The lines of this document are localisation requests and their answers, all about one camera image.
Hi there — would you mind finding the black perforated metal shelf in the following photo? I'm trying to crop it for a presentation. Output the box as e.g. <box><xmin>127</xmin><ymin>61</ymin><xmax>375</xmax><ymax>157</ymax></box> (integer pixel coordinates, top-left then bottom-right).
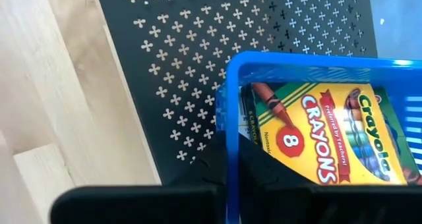
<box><xmin>94</xmin><ymin>0</ymin><xmax>378</xmax><ymax>185</ymax></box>

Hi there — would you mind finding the blue plastic basket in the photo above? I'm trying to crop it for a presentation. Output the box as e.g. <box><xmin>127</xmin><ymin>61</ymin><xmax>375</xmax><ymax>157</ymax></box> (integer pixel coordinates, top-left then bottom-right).
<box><xmin>214</xmin><ymin>51</ymin><xmax>422</xmax><ymax>224</ymax></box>

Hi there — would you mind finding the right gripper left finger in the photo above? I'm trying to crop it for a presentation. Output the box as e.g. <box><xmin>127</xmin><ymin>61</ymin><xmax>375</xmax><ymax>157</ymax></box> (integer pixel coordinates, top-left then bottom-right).
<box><xmin>49</xmin><ymin>133</ymin><xmax>228</xmax><ymax>224</ymax></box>

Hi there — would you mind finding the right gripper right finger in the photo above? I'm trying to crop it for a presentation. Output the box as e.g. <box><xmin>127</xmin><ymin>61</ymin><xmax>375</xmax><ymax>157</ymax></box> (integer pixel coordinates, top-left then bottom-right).
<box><xmin>239</xmin><ymin>136</ymin><xmax>422</xmax><ymax>224</ymax></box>

